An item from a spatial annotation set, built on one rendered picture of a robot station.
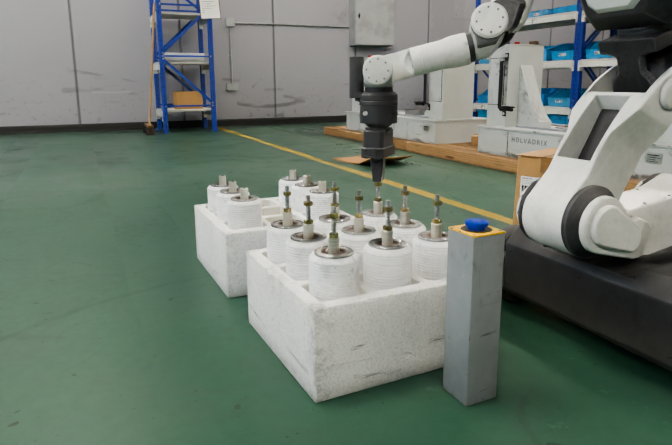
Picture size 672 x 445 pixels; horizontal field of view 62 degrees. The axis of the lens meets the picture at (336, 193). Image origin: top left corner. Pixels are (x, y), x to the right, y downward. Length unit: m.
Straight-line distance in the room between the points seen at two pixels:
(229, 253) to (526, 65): 2.88
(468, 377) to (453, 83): 3.62
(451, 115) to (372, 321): 3.56
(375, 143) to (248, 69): 6.28
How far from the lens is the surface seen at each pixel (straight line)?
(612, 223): 1.17
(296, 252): 1.13
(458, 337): 1.05
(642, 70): 1.29
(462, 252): 0.99
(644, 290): 1.21
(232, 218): 1.54
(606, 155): 1.20
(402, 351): 1.12
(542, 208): 1.18
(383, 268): 1.08
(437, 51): 1.30
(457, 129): 4.55
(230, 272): 1.52
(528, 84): 3.93
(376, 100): 1.29
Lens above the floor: 0.57
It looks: 11 degrees down
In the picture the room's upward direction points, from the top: straight up
